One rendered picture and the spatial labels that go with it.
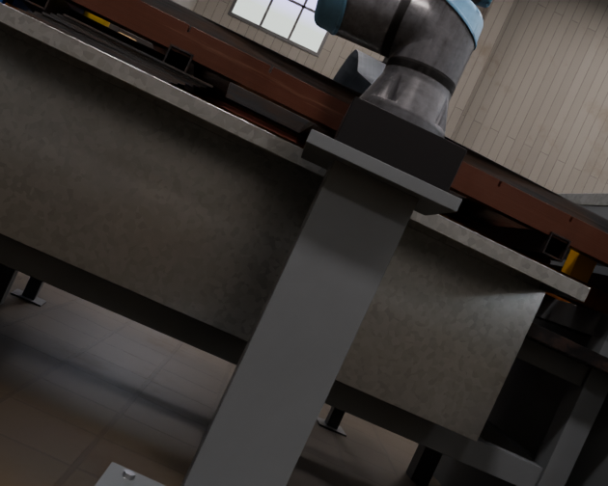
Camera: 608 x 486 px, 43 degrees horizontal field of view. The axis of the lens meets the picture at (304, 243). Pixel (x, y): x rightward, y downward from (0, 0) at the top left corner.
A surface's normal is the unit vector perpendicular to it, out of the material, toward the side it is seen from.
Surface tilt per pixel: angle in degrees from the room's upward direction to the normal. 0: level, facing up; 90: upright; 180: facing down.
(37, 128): 90
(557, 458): 90
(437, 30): 89
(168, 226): 90
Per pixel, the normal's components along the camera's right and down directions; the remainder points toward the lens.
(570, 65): 0.04, 0.01
